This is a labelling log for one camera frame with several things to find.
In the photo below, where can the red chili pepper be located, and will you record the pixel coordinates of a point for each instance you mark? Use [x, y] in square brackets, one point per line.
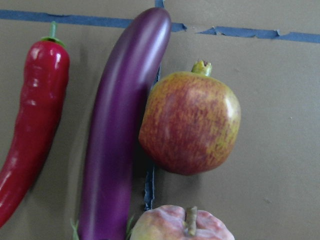
[45, 80]

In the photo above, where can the pink-yellow peach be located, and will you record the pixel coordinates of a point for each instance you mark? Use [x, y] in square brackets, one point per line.
[171, 222]

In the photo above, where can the red-yellow pomegranate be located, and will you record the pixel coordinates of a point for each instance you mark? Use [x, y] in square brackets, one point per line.
[191, 121]

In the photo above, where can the purple eggplant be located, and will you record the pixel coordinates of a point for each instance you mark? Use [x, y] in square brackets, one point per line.
[116, 118]

